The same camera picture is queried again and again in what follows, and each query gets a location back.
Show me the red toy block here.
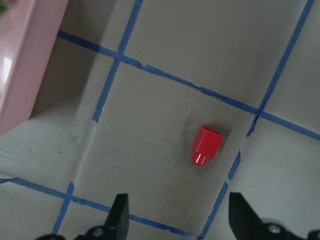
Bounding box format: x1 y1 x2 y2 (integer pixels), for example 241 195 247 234
191 125 225 167

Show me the pink plastic box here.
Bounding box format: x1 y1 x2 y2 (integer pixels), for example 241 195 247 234
0 0 68 134

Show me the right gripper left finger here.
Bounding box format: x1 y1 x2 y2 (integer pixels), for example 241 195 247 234
104 193 129 240

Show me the green toy block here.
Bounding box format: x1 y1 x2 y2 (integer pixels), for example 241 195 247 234
0 0 7 13

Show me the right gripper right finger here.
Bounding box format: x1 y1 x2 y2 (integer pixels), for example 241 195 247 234
228 192 265 240

